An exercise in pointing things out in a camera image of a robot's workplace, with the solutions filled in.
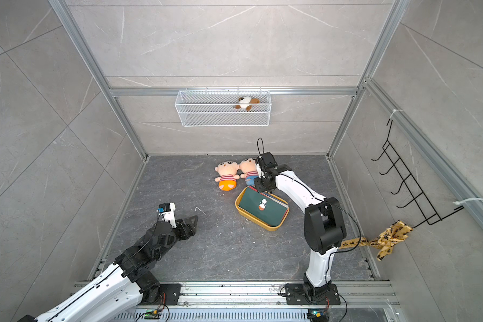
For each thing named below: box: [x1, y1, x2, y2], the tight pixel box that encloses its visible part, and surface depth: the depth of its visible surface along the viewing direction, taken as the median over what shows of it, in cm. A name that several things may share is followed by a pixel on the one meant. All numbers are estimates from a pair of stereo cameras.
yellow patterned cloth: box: [338, 220, 414, 261], surface depth 69 cm
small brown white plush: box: [232, 96, 261, 112], surface depth 89 cm
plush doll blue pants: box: [239, 158, 259, 186], surface depth 106 cm
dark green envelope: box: [238, 186, 288, 227], surface depth 95 cm
